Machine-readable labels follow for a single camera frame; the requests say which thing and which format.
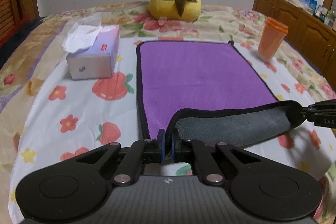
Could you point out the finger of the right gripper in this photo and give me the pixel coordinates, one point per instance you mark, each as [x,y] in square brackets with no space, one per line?
[321,114]

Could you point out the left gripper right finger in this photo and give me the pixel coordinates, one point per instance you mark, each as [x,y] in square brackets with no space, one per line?
[195,153]

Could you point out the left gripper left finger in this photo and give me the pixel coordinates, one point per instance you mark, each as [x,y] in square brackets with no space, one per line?
[135,157]

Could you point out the pink tissue box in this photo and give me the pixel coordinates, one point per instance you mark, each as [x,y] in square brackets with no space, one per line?
[92,51]

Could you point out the white strawberry print cloth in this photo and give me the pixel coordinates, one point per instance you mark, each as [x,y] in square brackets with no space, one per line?
[275,181]

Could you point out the floral bed sheet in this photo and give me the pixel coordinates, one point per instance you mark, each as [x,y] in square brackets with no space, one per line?
[223,21]

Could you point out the blue picture box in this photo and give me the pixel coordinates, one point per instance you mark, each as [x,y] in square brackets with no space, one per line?
[309,6]

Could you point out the wooden sideboard cabinet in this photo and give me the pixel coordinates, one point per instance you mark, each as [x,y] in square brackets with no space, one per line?
[308,35]

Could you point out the orange plastic cup with lid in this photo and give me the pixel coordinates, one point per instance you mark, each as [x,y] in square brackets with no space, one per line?
[272,36]

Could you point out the purple grey microfiber towel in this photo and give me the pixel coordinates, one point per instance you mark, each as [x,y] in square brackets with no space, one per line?
[208,92]

